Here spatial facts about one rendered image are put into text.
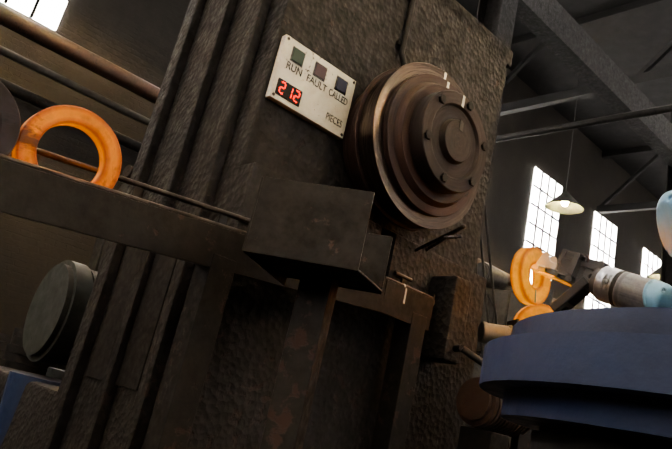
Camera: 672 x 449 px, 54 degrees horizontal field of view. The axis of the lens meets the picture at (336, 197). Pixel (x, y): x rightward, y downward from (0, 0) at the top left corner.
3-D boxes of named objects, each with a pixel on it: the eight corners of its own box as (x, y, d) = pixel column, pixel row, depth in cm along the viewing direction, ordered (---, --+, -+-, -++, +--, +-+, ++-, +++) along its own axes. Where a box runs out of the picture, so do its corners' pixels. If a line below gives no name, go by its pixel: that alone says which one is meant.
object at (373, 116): (339, 194, 168) (375, 37, 182) (450, 252, 196) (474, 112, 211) (356, 192, 163) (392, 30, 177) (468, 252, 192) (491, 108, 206)
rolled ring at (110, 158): (45, 223, 114) (39, 224, 117) (137, 184, 126) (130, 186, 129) (-2, 123, 111) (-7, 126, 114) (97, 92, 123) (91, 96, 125)
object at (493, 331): (476, 343, 189) (477, 322, 190) (506, 347, 189) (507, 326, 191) (484, 341, 183) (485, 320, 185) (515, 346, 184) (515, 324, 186)
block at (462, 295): (413, 356, 187) (428, 274, 194) (431, 362, 192) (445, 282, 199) (443, 359, 179) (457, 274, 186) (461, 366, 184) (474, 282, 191)
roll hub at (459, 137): (400, 170, 169) (419, 75, 178) (464, 209, 186) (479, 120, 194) (416, 167, 165) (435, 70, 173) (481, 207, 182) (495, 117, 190)
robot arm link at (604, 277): (620, 310, 163) (602, 299, 157) (602, 304, 167) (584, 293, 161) (633, 276, 164) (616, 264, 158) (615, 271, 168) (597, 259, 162)
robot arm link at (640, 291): (660, 333, 151) (656, 299, 147) (610, 316, 161) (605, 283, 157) (681, 311, 155) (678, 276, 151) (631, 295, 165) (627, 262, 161)
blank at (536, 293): (511, 241, 178) (522, 241, 176) (542, 254, 188) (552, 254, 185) (507, 299, 174) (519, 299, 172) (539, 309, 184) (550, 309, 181)
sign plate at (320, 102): (264, 97, 166) (282, 35, 171) (337, 140, 181) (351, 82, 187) (270, 95, 164) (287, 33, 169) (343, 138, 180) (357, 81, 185)
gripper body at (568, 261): (574, 256, 177) (615, 268, 167) (562, 286, 176) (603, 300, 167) (560, 247, 172) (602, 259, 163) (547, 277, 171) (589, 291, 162)
